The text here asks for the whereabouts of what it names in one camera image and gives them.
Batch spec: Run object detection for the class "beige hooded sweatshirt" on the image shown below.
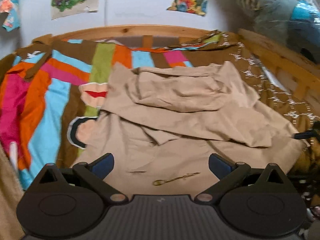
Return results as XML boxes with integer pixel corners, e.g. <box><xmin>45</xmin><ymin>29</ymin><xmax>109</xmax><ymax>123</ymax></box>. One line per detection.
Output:
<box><xmin>68</xmin><ymin>61</ymin><xmax>308</xmax><ymax>197</ymax></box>

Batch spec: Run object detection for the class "bagged clothes pile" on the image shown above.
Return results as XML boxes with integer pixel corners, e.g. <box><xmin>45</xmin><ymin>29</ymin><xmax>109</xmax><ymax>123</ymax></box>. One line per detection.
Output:
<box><xmin>231</xmin><ymin>0</ymin><xmax>320</xmax><ymax>65</ymax></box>

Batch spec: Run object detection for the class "colourful striped bed cover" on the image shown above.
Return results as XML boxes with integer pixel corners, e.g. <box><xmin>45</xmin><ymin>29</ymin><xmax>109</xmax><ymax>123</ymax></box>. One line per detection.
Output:
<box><xmin>1</xmin><ymin>30</ymin><xmax>319</xmax><ymax>189</ymax></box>

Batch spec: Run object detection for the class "wooden bed frame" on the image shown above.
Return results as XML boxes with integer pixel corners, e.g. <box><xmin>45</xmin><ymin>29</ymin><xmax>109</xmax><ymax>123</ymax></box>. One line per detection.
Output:
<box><xmin>33</xmin><ymin>24</ymin><xmax>319</xmax><ymax>110</ymax></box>

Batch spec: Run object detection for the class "white wall conduit pipe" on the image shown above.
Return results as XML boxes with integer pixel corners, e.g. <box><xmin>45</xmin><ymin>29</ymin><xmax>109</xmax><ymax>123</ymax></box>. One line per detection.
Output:
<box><xmin>103</xmin><ymin>0</ymin><xmax>112</xmax><ymax>27</ymax></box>

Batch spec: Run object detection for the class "small colourful wall poster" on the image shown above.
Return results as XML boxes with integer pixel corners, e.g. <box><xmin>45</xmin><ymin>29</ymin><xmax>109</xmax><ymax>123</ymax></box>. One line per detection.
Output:
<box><xmin>1</xmin><ymin>0</ymin><xmax>20</xmax><ymax>32</ymax></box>

